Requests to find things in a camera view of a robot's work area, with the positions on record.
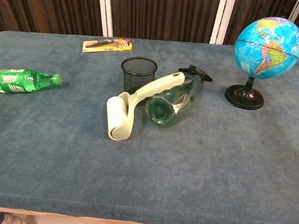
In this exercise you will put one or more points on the black mesh pen cup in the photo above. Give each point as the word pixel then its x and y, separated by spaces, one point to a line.
pixel 134 78

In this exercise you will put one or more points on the yellow carded utility knife pack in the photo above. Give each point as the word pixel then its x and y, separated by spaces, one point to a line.
pixel 105 46

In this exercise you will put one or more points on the white partition post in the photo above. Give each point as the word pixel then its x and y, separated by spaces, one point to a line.
pixel 221 17
pixel 105 7
pixel 296 9

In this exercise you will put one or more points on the white lint roller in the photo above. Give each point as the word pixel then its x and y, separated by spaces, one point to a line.
pixel 152 86

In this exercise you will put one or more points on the blue table cloth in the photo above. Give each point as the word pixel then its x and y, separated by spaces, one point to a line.
pixel 52 160

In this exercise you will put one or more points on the blue desk globe black stand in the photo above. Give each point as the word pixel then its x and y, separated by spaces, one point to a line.
pixel 268 44

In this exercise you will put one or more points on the clear green spray bottle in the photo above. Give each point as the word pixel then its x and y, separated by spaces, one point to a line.
pixel 171 111

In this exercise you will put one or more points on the green plastic soda bottle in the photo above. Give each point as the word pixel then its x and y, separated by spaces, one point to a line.
pixel 12 81

